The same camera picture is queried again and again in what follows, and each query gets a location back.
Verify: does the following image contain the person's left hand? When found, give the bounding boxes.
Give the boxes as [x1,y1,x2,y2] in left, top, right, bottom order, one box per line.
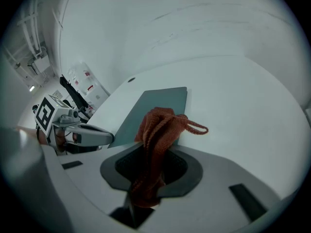
[55,127,82,152]

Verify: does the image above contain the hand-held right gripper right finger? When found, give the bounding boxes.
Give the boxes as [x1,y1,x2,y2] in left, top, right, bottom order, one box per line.
[136,146,285,233]

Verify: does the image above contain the white wall utility box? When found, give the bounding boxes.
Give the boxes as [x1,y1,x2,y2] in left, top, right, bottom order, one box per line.
[28,54,53,75]

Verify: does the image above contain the clear water jug red label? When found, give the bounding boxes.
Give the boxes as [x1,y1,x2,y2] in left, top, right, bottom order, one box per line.
[67,66,82,87]
[81,63,98,92]

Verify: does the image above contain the white desk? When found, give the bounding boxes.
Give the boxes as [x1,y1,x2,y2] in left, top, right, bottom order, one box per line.
[86,54,307,199]

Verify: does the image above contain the grey notebook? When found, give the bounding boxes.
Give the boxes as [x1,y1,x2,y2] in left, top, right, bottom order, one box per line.
[108,86,188,149]

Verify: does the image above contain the person's left forearm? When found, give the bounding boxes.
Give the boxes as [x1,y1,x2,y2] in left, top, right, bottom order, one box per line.
[16,127,49,146]

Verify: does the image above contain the white ceiling pipes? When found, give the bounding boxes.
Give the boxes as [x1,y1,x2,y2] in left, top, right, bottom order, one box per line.
[17,0,49,58]

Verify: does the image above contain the white water dispenser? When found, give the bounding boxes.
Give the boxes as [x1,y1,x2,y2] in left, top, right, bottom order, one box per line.
[82,81,110,104]

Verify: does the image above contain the rust red cloth pouch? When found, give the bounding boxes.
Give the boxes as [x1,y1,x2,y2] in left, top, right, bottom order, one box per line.
[130,107,209,207]

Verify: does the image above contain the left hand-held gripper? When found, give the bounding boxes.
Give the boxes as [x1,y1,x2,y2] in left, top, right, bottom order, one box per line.
[35,95,115,153]

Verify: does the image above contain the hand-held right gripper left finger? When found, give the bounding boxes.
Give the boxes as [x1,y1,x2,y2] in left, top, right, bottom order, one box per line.
[41,142,144,229]

